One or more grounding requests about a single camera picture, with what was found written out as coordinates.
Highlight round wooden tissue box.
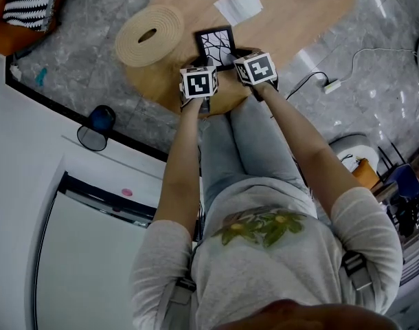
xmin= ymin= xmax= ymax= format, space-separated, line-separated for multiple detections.
xmin=114 ymin=4 xmax=185 ymax=68

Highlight black framed patterned tile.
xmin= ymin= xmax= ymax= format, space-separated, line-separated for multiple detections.
xmin=194 ymin=25 xmax=238 ymax=72

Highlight person's left forearm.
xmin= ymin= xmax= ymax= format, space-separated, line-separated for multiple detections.
xmin=153 ymin=98 xmax=210 ymax=226

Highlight white power strip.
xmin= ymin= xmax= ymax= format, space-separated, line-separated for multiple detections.
xmin=323 ymin=78 xmax=343 ymax=95

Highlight white power cable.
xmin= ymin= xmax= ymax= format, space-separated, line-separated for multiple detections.
xmin=336 ymin=47 xmax=419 ymax=84

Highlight person's right forearm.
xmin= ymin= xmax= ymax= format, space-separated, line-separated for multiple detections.
xmin=259 ymin=82 xmax=363 ymax=226

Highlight black power cable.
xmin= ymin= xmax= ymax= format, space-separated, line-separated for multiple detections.
xmin=285 ymin=71 xmax=329 ymax=101

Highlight white folded paper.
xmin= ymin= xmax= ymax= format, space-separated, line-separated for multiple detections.
xmin=213 ymin=0 xmax=264 ymax=27

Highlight white printed bag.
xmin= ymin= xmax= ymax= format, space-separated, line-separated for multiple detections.
xmin=338 ymin=153 xmax=360 ymax=171

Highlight black white striped cushion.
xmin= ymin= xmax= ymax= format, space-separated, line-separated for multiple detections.
xmin=2 ymin=0 xmax=65 ymax=32

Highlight grey harness strap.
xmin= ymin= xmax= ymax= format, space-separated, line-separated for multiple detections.
xmin=340 ymin=251 xmax=372 ymax=290
xmin=168 ymin=276 xmax=199 ymax=305

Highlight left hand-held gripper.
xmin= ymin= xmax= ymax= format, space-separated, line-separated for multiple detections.
xmin=179 ymin=54 xmax=220 ymax=115

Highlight dark metal rack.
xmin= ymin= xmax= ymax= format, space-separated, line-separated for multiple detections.
xmin=377 ymin=184 xmax=419 ymax=288

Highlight orange sofa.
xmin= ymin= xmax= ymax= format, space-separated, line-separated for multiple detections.
xmin=0 ymin=0 xmax=71 ymax=56

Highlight person's grey trousers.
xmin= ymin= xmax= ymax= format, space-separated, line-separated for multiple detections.
xmin=198 ymin=94 xmax=310 ymax=216

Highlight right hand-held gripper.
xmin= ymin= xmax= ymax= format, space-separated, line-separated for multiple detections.
xmin=231 ymin=47 xmax=280 ymax=102

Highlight blue chair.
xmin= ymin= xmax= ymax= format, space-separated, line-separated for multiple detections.
xmin=384 ymin=163 xmax=419 ymax=199

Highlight wooden coffee table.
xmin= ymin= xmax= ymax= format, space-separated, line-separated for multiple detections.
xmin=122 ymin=0 xmax=354 ymax=118

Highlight grey round stool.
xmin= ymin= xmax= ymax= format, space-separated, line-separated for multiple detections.
xmin=328 ymin=133 xmax=381 ymax=171

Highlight person's grey flowered sweatshirt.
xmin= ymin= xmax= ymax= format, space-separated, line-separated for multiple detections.
xmin=128 ymin=177 xmax=405 ymax=330

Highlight black mesh wastebasket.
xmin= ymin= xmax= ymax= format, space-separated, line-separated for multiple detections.
xmin=76 ymin=104 xmax=117 ymax=152

